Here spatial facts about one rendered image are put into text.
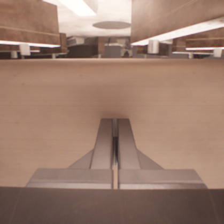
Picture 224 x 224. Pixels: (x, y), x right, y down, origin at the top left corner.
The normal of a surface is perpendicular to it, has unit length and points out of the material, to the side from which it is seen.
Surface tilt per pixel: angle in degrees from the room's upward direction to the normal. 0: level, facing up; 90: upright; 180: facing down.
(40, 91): 90
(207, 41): 90
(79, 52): 90
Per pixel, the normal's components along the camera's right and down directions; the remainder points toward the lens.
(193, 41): -0.54, 0.25
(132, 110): 0.01, 0.30
